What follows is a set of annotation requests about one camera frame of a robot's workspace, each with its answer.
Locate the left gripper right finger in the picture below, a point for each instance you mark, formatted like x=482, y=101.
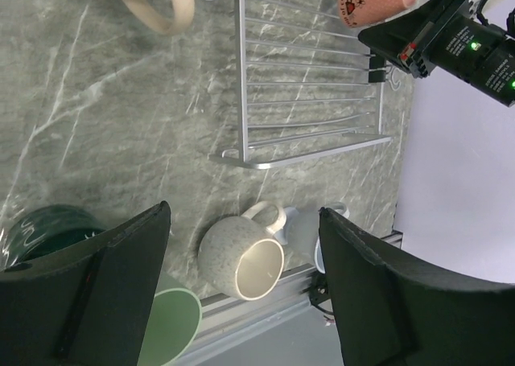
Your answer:
x=393, y=308

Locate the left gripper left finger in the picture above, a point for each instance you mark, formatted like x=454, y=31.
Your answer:
x=87, y=304

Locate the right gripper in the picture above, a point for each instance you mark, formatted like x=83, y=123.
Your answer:
x=439, y=34

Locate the pink mug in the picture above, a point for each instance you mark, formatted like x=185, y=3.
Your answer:
x=374, y=0

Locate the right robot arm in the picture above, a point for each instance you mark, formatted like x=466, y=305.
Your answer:
x=495, y=75

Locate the metal dish rack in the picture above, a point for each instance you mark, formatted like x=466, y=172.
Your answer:
x=305, y=87

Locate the right white hooks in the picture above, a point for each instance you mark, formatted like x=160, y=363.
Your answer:
x=392, y=76

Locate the light green cup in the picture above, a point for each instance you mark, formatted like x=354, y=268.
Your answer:
x=173, y=323

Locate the dark green mug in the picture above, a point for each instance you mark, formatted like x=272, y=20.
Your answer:
x=48, y=230

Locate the light blue mug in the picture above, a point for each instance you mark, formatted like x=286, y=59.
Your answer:
x=301, y=234

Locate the beige speckled mug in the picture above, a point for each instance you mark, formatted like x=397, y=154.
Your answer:
x=239, y=255

